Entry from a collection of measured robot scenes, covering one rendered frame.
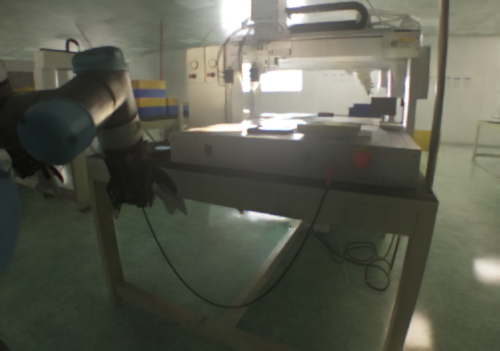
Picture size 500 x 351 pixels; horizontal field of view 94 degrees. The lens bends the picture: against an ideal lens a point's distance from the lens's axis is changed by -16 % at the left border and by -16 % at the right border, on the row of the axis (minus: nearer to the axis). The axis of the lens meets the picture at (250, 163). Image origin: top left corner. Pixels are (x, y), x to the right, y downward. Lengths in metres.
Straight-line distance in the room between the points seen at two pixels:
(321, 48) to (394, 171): 0.62
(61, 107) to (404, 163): 0.65
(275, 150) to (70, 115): 0.53
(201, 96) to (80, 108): 1.11
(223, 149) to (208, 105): 0.62
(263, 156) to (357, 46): 0.59
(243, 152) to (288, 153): 0.13
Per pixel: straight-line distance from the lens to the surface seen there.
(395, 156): 0.70
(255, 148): 0.76
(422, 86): 1.43
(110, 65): 0.42
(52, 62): 2.71
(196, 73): 1.44
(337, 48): 1.14
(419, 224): 0.70
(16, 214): 0.23
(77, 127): 0.34
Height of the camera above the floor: 0.95
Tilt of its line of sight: 13 degrees down
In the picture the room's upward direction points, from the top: straight up
